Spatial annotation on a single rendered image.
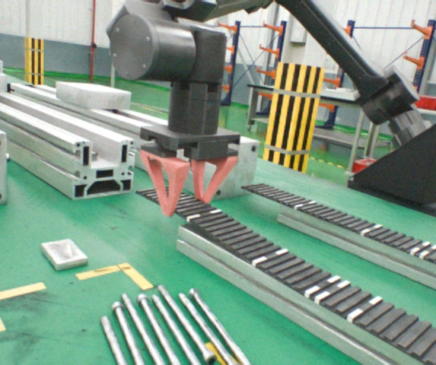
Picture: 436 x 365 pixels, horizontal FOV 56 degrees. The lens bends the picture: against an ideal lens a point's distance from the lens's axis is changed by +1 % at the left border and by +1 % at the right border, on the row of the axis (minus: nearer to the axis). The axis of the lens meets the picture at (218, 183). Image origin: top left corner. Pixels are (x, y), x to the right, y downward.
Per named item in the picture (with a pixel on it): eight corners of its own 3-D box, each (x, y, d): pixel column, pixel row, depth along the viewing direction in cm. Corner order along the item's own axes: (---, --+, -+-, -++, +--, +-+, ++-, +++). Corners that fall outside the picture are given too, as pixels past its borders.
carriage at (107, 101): (129, 121, 99) (131, 92, 97) (87, 121, 91) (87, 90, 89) (96, 110, 109) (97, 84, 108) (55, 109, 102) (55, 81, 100)
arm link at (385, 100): (422, 117, 93) (400, 130, 97) (400, 80, 97) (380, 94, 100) (408, 111, 87) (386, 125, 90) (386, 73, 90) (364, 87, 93)
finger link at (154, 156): (135, 209, 48) (138, 131, 46) (182, 200, 53) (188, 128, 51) (170, 230, 44) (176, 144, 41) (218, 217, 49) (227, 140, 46)
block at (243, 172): (260, 192, 74) (268, 141, 72) (211, 201, 66) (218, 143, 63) (225, 179, 80) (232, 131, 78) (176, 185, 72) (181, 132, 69)
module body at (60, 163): (132, 192, 66) (135, 139, 63) (71, 200, 59) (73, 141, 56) (-23, 111, 119) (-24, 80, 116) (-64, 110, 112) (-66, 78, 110)
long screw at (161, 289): (217, 366, 30) (218, 353, 30) (205, 369, 29) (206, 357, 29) (165, 291, 39) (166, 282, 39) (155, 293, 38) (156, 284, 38)
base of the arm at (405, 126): (454, 134, 90) (406, 162, 98) (435, 103, 92) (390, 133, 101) (435, 134, 84) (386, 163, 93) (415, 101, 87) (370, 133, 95)
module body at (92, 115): (217, 179, 79) (222, 136, 76) (176, 185, 72) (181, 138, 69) (44, 112, 132) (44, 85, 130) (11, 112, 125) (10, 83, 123)
